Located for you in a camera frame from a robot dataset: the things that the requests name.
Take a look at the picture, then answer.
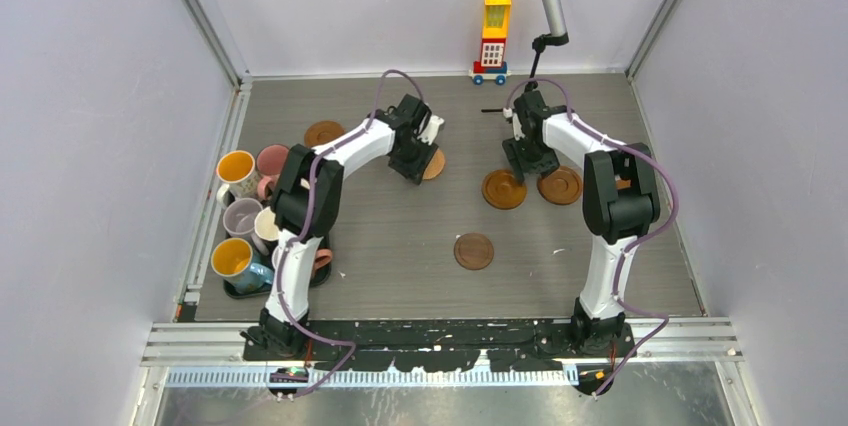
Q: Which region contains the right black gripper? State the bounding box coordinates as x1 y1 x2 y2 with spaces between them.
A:
504 133 562 184

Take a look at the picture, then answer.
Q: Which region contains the woven rattan coaster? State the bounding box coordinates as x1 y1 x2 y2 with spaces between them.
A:
422 149 446 180

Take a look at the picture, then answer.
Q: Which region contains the brown wooden coaster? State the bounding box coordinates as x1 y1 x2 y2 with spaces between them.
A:
303 120 346 148
537 166 583 205
481 169 527 210

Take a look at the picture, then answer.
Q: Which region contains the black tripod microphone stand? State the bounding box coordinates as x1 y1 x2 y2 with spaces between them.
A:
468 34 568 86

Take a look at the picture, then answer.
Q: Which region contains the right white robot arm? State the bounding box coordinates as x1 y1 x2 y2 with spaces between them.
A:
502 90 661 357

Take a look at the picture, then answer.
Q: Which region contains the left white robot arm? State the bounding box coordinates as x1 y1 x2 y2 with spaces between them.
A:
246 95 444 360

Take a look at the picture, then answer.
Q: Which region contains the dark walnut coaster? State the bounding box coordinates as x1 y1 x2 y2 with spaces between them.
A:
453 233 494 271

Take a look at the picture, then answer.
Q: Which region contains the toy block tower on wheels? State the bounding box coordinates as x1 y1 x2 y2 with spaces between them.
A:
469 0 512 85

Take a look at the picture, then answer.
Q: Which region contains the pink mug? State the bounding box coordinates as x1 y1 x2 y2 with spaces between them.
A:
256 144 289 201

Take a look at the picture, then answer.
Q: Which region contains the cream white mug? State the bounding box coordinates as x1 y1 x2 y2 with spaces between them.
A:
251 207 279 256

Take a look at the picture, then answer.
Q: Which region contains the white floral mug orange inside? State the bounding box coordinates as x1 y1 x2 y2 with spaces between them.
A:
216 150 260 208

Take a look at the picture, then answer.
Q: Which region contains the lilac mug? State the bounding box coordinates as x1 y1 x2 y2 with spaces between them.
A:
222 198 264 239

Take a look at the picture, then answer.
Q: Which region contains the blue mug orange inside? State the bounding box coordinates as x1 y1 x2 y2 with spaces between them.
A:
210 238 273 296

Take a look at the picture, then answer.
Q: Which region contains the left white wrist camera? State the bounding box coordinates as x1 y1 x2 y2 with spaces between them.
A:
417 114 444 145

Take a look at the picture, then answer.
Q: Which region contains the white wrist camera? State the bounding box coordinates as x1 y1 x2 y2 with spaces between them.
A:
502 108 521 140
417 114 444 145

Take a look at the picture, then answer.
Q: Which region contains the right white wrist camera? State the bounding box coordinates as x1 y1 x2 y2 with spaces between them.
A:
502 108 521 140

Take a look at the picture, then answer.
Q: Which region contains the white mug terracotta handle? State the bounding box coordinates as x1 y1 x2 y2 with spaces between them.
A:
271 245 334 277

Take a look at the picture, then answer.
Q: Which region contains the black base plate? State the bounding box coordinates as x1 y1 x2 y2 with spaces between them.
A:
240 319 635 373

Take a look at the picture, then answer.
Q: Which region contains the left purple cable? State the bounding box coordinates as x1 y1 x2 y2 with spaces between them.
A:
271 69 427 399

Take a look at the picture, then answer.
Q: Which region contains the purple cable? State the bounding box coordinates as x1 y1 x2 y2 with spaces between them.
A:
506 77 681 399
271 69 427 399

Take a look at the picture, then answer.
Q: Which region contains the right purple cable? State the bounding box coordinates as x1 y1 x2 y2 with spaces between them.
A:
506 77 681 399

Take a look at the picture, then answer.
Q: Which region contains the aluminium front rail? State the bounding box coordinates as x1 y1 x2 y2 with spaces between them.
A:
141 318 744 388

